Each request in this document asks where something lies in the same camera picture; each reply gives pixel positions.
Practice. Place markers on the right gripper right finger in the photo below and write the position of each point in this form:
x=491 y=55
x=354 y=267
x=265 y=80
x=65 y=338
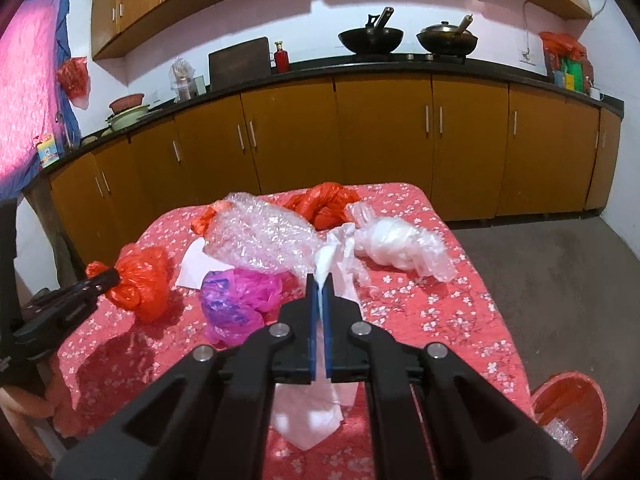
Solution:
x=431 y=415

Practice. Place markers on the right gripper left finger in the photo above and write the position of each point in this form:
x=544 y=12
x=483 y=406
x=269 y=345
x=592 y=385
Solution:
x=208 y=416

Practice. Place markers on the white green printed plastic bag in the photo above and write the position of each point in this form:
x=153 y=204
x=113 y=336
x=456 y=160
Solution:
x=305 y=415

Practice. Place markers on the pink purple plastic bag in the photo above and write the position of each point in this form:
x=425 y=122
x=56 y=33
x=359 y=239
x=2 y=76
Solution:
x=237 y=302

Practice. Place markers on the clear white plastic bag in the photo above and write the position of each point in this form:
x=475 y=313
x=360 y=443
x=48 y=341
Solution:
x=392 y=241

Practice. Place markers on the clear bubble wrap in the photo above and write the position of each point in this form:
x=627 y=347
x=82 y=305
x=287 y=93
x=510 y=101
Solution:
x=259 y=235

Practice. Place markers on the large red plastic bag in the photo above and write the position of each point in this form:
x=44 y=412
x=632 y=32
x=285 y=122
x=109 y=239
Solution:
x=324 y=205

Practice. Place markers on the white paper sheet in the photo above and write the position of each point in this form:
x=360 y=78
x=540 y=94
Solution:
x=195 y=264

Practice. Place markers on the small red plastic bag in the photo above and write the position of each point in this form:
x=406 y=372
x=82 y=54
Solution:
x=200 y=225

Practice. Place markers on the red plastic trash basket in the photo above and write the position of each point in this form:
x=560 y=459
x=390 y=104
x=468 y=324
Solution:
x=571 y=408

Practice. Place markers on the lower wooden kitchen cabinets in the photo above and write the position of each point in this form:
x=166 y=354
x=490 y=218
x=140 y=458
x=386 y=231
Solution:
x=477 y=149

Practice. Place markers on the red floral tablecloth table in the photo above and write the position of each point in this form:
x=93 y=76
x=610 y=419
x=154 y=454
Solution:
x=111 y=358

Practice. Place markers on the red basin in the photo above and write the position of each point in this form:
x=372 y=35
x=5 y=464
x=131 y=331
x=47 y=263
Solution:
x=126 y=102

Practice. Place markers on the hanging red bag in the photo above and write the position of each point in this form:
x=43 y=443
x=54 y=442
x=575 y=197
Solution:
x=75 y=81

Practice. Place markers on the pink floral door curtain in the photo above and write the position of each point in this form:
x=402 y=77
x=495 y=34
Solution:
x=34 y=106

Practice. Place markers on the clear jar with bag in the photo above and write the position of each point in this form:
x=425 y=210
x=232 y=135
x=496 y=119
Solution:
x=181 y=75

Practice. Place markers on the dark cutting board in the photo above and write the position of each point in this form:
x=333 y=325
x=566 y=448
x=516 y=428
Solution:
x=239 y=64

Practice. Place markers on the red bottle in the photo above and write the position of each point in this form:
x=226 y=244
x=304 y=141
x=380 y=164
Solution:
x=280 y=57

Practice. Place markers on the black countertop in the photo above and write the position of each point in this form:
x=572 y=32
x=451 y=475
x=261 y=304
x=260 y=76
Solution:
x=348 y=65

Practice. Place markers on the white mug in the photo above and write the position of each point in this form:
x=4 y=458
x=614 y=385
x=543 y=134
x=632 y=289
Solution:
x=595 y=94

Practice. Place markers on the green package on counter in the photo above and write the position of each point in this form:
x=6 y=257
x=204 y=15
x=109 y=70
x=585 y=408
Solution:
x=572 y=74

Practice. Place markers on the black lidded wok right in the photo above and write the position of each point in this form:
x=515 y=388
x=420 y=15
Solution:
x=444 y=39

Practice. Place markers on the black wok left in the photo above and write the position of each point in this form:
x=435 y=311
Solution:
x=375 y=37

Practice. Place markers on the red bag on counter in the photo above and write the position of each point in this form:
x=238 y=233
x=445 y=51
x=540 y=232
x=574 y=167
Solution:
x=563 y=45

